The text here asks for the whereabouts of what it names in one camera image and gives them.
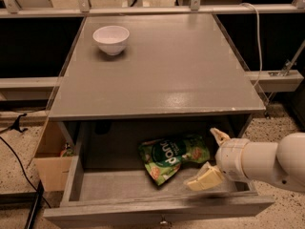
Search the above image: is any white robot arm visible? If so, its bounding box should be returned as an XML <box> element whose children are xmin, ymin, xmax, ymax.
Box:
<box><xmin>184</xmin><ymin>128</ymin><xmax>305</xmax><ymax>193</ymax></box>

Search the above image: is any grey wooden cabinet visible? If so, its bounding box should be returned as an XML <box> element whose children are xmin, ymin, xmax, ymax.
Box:
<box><xmin>47</xmin><ymin>12</ymin><xmax>267</xmax><ymax>151</ymax></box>

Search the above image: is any green rice chip bag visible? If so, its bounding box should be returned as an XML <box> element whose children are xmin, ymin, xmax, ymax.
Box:
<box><xmin>137</xmin><ymin>134</ymin><xmax>211</xmax><ymax>186</ymax></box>

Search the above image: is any cardboard box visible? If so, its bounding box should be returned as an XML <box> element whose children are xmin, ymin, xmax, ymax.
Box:
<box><xmin>31</xmin><ymin>120</ymin><xmax>74</xmax><ymax>192</ymax></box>

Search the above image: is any white ceramic bowl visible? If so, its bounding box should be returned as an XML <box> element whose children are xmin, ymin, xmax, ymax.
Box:
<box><xmin>92</xmin><ymin>26</ymin><xmax>130</xmax><ymax>55</ymax></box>

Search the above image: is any black bar on floor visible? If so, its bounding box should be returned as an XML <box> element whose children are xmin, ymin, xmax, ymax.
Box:
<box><xmin>24</xmin><ymin>182</ymin><xmax>44</xmax><ymax>229</ymax></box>

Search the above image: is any upper metal rail frame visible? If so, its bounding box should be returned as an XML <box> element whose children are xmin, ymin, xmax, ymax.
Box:
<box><xmin>0</xmin><ymin>0</ymin><xmax>305</xmax><ymax>19</ymax></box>

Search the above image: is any white cable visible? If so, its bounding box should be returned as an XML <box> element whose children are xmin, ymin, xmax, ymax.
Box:
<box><xmin>239</xmin><ymin>2</ymin><xmax>264</xmax><ymax>89</ymax></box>

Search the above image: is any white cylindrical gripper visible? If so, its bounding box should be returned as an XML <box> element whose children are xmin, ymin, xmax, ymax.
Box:
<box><xmin>183</xmin><ymin>128</ymin><xmax>250</xmax><ymax>192</ymax></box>

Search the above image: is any black floor cable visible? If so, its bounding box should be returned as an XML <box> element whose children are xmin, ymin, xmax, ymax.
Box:
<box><xmin>0</xmin><ymin>135</ymin><xmax>51</xmax><ymax>209</ymax></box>

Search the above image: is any open grey top drawer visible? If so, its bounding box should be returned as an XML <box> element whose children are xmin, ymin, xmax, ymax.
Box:
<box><xmin>43</xmin><ymin>115</ymin><xmax>275</xmax><ymax>229</ymax></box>

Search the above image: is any small packet in box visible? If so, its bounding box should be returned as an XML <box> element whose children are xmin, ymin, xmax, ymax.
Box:
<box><xmin>60</xmin><ymin>143</ymin><xmax>74</xmax><ymax>157</ymax></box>

